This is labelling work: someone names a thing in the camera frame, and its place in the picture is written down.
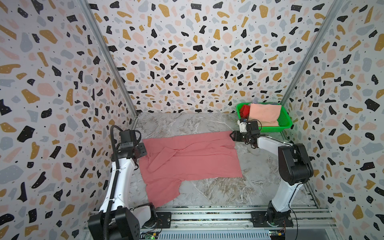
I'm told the peach folded t shirt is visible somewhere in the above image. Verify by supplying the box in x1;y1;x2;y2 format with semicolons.
248;104;282;127

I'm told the dusty pink t shirt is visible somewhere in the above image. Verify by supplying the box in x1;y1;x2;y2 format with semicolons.
139;131;242;208

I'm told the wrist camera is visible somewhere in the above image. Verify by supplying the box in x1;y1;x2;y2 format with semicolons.
119;130;139;149
237;118;262;133

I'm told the right corner aluminium post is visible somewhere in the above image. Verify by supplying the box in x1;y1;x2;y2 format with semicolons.
280;0;343;106

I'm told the left green circuit board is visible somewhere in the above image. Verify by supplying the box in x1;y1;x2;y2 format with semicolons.
139;232;159;240

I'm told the corner aluminium post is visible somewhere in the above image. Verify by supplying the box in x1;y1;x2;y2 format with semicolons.
280;0;343;106
78;0;138;120

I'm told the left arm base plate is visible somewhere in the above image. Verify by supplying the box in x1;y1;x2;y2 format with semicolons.
151;212;172;229

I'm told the green plastic basket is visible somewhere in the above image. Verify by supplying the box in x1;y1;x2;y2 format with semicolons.
236;103;293;133

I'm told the aluminium rail frame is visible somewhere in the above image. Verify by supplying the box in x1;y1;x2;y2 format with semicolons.
142;205;343;240

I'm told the red t shirt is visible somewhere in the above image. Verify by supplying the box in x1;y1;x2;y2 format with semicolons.
239;105;251;120

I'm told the left corner aluminium post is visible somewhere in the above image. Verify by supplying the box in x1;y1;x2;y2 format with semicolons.
78;0;138;120

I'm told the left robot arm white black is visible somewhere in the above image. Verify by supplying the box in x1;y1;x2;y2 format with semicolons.
88;143;156;240

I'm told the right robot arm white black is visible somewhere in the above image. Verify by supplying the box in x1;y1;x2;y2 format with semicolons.
230;131;314;228

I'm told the right circuit board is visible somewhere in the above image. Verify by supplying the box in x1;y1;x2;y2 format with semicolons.
269;231;286;240

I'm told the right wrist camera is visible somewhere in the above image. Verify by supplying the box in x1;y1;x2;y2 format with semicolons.
237;118;262;133

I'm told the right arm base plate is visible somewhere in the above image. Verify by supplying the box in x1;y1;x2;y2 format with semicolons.
251;210;294;228

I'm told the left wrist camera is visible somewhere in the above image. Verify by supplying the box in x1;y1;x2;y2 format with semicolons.
119;130;139;149

